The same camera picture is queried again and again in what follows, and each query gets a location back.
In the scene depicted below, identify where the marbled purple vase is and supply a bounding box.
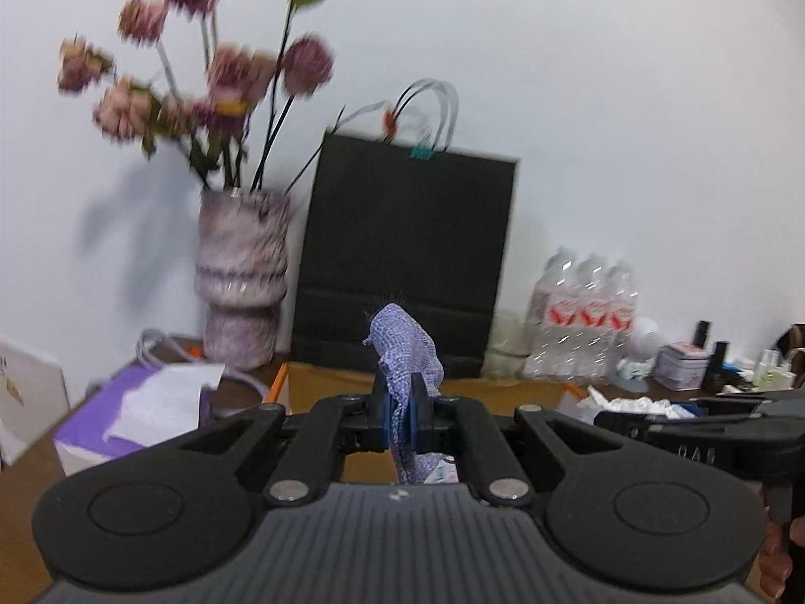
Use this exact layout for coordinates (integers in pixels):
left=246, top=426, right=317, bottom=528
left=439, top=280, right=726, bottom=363
left=194, top=189, right=294, bottom=371

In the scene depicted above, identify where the translucent plastic container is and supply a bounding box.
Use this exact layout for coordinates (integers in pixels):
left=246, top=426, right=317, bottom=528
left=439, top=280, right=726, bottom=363
left=482, top=311, right=533, bottom=380

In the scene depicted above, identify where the dried pink flower bouquet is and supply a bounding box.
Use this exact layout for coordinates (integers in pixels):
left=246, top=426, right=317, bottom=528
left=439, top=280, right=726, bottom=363
left=56, top=0, right=353, bottom=193

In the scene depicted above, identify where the tall black bottle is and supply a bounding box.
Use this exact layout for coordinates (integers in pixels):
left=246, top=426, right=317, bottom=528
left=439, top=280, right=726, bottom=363
left=703, top=340, right=731, bottom=395

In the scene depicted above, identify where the white cardboard box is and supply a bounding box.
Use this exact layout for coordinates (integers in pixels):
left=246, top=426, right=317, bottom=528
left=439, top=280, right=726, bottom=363
left=0, top=334, right=70, bottom=468

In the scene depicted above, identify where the pile of packets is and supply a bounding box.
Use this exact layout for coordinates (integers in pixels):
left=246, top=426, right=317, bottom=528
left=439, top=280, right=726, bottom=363
left=420, top=451, right=464, bottom=486

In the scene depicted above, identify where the pack of water bottles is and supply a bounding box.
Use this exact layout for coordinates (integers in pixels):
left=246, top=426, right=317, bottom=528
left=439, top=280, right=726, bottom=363
left=524, top=248, right=640, bottom=382

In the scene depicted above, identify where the blue checked cloth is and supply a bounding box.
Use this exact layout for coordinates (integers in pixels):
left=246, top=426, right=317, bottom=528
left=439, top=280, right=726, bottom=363
left=363, top=303, right=445, bottom=486

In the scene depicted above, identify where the black paper bag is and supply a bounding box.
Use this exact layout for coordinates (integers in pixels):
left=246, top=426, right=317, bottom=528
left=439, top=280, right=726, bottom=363
left=290, top=79, right=522, bottom=380

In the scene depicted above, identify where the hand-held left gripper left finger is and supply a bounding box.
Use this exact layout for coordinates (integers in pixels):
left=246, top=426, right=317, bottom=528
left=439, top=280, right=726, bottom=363
left=178, top=376, right=399, bottom=508

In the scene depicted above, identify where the white round lamp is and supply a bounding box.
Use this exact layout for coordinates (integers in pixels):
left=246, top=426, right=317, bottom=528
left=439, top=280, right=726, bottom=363
left=619, top=317, right=668, bottom=382

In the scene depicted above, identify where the person's right hand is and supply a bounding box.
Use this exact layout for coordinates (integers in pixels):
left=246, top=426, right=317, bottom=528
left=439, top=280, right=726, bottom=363
left=757, top=511, right=805, bottom=601

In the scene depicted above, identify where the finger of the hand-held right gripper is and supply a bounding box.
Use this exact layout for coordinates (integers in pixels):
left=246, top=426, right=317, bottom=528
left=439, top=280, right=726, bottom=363
left=690, top=394, right=769, bottom=420
left=594, top=410, right=679, bottom=455

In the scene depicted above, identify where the orange cardboard box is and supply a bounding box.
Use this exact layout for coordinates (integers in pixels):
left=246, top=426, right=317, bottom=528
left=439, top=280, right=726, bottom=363
left=264, top=361, right=592, bottom=485

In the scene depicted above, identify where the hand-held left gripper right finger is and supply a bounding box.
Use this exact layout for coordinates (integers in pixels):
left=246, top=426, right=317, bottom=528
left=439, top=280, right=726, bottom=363
left=410, top=372, right=621, bottom=508

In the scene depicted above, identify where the grey tin box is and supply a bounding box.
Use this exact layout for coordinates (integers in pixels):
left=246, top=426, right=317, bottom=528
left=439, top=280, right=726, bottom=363
left=653, top=340, right=709, bottom=392

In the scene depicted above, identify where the crumpled white plastic bag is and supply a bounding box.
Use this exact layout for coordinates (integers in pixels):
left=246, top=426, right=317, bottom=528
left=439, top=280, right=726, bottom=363
left=575, top=384, right=699, bottom=426

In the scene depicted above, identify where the purple tissue box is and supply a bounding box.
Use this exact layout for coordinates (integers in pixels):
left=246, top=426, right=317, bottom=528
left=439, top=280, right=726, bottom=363
left=53, top=361, right=228, bottom=477

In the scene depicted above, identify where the brown handbag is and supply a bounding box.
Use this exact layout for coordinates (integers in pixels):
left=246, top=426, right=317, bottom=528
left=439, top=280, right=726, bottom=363
left=776, top=321, right=805, bottom=391

